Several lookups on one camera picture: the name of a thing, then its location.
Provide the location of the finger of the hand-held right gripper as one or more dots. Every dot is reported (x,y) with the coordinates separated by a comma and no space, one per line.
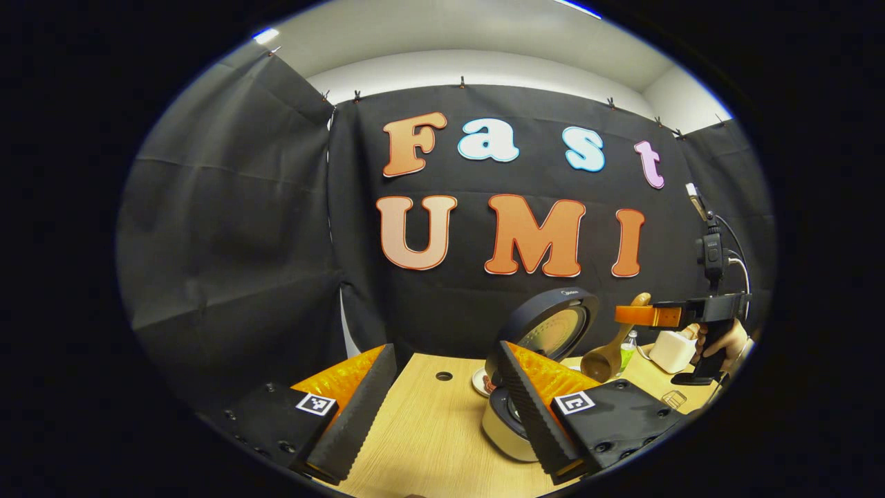
(643,316)

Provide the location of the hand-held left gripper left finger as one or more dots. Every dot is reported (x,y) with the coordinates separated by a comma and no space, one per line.
(363,415)

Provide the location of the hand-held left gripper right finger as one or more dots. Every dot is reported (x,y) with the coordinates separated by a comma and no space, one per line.
(532,422)

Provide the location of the wooden spoon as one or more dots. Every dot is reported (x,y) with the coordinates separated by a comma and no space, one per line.
(598,363)

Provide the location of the clear mesh chopstick holder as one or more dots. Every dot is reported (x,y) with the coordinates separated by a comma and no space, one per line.
(674,399)

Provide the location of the black rice cooker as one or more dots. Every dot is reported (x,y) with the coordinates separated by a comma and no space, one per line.
(553,325)

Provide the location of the toast bread slice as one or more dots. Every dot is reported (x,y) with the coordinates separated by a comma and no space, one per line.
(690,332)

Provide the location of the green label plastic bottle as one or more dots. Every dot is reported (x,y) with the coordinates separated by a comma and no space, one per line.
(629,349)

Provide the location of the white toaster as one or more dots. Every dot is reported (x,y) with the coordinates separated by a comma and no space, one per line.
(667,353)

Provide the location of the small round white plate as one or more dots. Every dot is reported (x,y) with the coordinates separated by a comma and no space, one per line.
(478,380)

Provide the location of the black backdrop cloth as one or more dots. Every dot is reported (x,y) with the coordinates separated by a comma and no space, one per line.
(242,277)

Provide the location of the ceiling light panel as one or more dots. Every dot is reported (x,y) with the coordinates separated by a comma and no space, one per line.
(266,34)

